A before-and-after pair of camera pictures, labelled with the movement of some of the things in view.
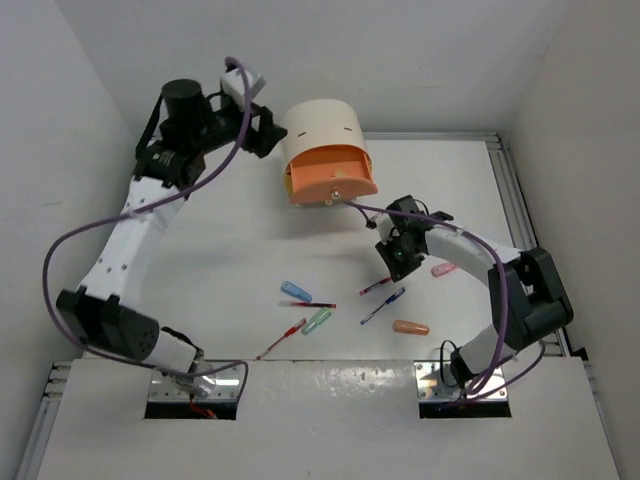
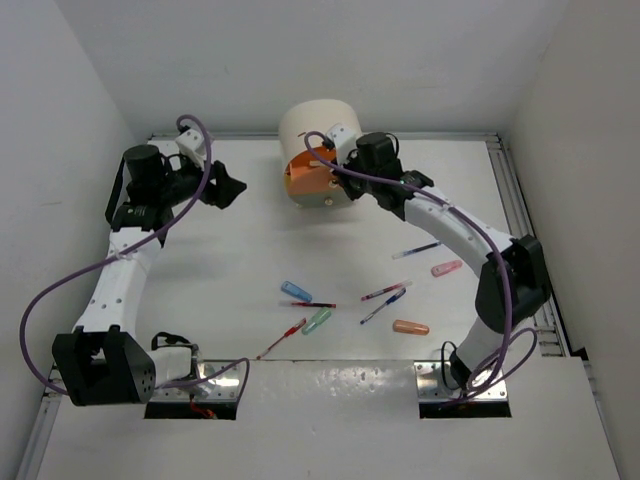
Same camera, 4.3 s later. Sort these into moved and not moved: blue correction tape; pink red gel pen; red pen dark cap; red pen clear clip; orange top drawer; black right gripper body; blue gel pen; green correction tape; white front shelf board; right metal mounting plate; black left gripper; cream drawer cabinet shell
Moved: orange top drawer; pink red gel pen; black right gripper body; black left gripper
Not moved: right metal mounting plate; green correction tape; blue gel pen; cream drawer cabinet shell; blue correction tape; red pen dark cap; white front shelf board; red pen clear clip
